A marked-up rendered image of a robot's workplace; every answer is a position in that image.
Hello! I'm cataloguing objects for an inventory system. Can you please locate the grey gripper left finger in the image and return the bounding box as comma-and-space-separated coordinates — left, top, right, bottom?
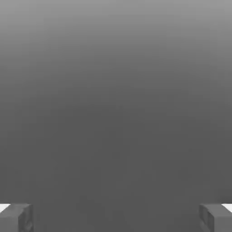
0, 203, 34, 232

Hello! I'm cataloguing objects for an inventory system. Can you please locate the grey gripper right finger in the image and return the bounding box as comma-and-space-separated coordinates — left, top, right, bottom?
198, 203, 232, 232

